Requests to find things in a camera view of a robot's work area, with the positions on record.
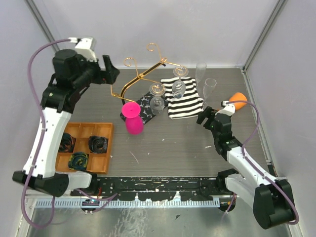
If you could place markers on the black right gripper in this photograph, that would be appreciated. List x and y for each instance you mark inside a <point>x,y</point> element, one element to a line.
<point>209,113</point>

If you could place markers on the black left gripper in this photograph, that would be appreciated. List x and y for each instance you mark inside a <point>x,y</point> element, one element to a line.
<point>105,76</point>

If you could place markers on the gold wine glass rack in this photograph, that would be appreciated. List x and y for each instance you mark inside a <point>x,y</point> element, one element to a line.
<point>163,61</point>

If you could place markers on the orange plastic wine glass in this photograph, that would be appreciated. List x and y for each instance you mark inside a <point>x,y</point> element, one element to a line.
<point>239,100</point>

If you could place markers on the clear stemmed wine glass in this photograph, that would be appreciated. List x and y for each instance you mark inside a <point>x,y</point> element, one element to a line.
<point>157,104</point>

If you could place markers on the pink plastic wine glass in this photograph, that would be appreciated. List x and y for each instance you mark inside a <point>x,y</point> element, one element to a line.
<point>133,122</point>

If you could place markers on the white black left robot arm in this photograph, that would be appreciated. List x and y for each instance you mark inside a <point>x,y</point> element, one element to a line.
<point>73,74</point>

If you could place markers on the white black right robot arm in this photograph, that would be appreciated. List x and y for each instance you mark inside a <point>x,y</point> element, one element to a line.
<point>271,198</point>

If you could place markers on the black white striped cloth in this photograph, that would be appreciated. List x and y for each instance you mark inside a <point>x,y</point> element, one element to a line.
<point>189,105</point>

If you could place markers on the tall clear champagne flute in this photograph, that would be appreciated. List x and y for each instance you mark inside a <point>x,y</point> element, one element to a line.
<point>200,71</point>

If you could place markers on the blue floral rolled tie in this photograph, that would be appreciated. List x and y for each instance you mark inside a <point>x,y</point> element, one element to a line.
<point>98,144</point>

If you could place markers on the orange wooden compartment tray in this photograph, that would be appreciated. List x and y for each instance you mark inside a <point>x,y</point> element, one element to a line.
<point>97,163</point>

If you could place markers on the orange floral rolled tie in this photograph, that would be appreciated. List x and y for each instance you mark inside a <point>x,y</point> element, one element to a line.
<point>67,143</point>

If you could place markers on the yellow blue rolled tie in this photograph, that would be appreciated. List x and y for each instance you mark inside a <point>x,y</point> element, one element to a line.
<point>78,161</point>

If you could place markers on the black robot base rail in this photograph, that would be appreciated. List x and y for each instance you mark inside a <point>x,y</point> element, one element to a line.
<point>160,188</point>

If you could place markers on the white slotted cable duct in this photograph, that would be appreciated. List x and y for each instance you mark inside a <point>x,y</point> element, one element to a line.
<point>175,203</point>

